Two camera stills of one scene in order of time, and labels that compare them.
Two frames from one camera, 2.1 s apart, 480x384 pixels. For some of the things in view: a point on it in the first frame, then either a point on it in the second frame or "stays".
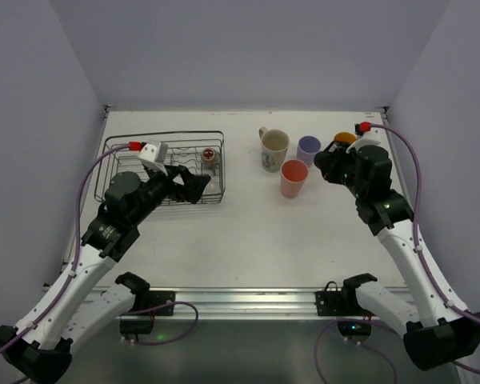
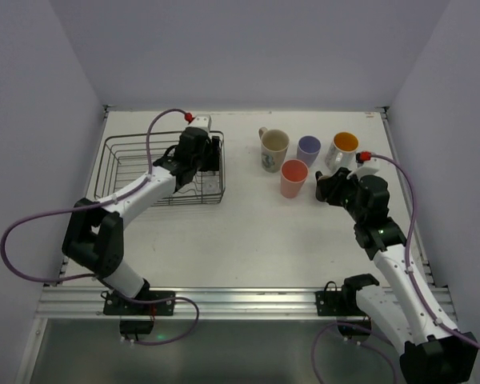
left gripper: [180, 180] -> [214, 152]
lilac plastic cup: [307, 148] stays
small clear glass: [213, 186] stays
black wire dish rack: [202, 153] stays
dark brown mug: [322, 161] -> [322, 186]
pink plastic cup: [293, 175] stays
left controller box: [136, 326] stays
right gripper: [332, 161] -> [330, 188]
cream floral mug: [274, 144] stays
